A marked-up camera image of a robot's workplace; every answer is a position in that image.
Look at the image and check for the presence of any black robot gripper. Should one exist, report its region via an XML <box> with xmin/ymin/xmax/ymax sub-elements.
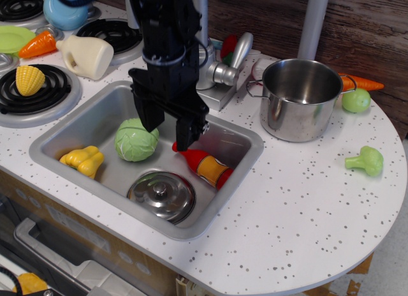
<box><xmin>129</xmin><ymin>37</ymin><xmax>208</xmax><ymax>151</ymax></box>

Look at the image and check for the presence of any steel pot lid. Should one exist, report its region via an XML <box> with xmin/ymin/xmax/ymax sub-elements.
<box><xmin>127</xmin><ymin>171</ymin><xmax>196</xmax><ymax>225</ymax></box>

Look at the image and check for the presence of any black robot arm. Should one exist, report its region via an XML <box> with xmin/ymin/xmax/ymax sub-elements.
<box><xmin>126</xmin><ymin>0</ymin><xmax>209</xmax><ymax>151</ymax></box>

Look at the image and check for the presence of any stainless steel pot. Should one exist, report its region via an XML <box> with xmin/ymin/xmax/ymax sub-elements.
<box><xmin>246</xmin><ymin>59</ymin><xmax>357</xmax><ymax>142</ymax></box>

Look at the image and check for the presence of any green toy cabbage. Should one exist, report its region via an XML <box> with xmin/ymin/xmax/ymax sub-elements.
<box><xmin>114</xmin><ymin>118</ymin><xmax>159</xmax><ymax>162</ymax></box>

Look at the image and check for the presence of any red toy ketchup bottle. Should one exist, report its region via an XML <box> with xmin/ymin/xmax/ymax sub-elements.
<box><xmin>172</xmin><ymin>142</ymin><xmax>233</xmax><ymax>190</ymax></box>

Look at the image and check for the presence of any silver toy faucet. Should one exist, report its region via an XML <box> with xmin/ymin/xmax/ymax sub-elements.
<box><xmin>165</xmin><ymin>0</ymin><xmax>254</xmax><ymax>112</ymax></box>

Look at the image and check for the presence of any yellow toy bell pepper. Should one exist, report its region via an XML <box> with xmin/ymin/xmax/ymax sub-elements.
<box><xmin>59</xmin><ymin>145</ymin><xmax>105</xmax><ymax>179</ymax></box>

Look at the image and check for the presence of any red toy pepper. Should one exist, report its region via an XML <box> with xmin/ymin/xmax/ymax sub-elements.
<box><xmin>220</xmin><ymin>34</ymin><xmax>238</xmax><ymax>66</ymax></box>

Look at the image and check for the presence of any pink white toy slice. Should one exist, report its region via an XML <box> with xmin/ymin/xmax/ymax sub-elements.
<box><xmin>251</xmin><ymin>58</ymin><xmax>274</xmax><ymax>80</ymax></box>

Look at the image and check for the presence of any cream toy milk jug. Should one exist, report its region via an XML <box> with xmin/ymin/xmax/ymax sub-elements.
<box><xmin>56</xmin><ymin>35</ymin><xmax>114</xmax><ymax>80</ymax></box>

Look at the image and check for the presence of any front left stove burner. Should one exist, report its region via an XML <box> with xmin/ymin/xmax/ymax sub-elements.
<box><xmin>1</xmin><ymin>64</ymin><xmax>82</xmax><ymax>128</ymax></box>

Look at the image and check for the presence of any yellow toy corn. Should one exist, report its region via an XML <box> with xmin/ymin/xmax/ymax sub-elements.
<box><xmin>15</xmin><ymin>65</ymin><xmax>45</xmax><ymax>96</ymax></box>

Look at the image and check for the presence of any orange toy carrot left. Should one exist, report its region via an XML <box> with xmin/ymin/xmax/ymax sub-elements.
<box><xmin>18</xmin><ymin>31</ymin><xmax>57</xmax><ymax>59</ymax></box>

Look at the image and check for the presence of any orange toy carrot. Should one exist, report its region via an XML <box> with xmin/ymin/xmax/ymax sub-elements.
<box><xmin>339</xmin><ymin>73</ymin><xmax>384</xmax><ymax>91</ymax></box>
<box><xmin>18</xmin><ymin>31</ymin><xmax>57</xmax><ymax>59</ymax></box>

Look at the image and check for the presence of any blue toy bowl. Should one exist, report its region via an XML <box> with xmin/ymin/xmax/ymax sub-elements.
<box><xmin>43</xmin><ymin>0</ymin><xmax>88</xmax><ymax>31</ymax></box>

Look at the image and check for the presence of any green toy plate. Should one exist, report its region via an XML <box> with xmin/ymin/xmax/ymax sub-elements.
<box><xmin>0</xmin><ymin>26</ymin><xmax>36</xmax><ymax>56</ymax></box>

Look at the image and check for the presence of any orange toy carrot right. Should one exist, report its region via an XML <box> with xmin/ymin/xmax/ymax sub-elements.
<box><xmin>339</xmin><ymin>73</ymin><xmax>384</xmax><ymax>91</ymax></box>

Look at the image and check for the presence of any green toy apple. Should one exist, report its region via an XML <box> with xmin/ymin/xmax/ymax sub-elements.
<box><xmin>342</xmin><ymin>88</ymin><xmax>371</xmax><ymax>113</ymax></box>

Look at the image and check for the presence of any back left stove burner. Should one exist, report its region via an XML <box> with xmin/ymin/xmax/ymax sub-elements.
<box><xmin>1</xmin><ymin>0</ymin><xmax>48</xmax><ymax>30</ymax></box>

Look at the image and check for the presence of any green toy broccoli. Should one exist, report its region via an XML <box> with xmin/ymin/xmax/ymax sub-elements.
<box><xmin>344</xmin><ymin>145</ymin><xmax>384</xmax><ymax>177</ymax></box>

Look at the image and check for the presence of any yellow toy on floor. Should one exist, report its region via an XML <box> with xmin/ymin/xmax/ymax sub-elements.
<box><xmin>17</xmin><ymin>273</ymin><xmax>48</xmax><ymax>295</ymax></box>

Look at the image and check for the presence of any grey left support post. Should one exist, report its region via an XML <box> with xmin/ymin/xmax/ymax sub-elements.
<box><xmin>125</xmin><ymin>0</ymin><xmax>140</xmax><ymax>29</ymax></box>

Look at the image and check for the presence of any grey support post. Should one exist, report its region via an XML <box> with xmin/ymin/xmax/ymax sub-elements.
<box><xmin>297</xmin><ymin>0</ymin><xmax>329</xmax><ymax>60</ymax></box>
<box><xmin>125</xmin><ymin>0</ymin><xmax>140</xmax><ymax>29</ymax></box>

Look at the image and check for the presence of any toy oven door handle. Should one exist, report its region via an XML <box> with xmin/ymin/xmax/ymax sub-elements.
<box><xmin>13</xmin><ymin>218</ymin><xmax>96</xmax><ymax>293</ymax></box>

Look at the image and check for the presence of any grey right support post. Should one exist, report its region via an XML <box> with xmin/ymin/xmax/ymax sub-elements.
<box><xmin>297</xmin><ymin>0</ymin><xmax>329</xmax><ymax>60</ymax></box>

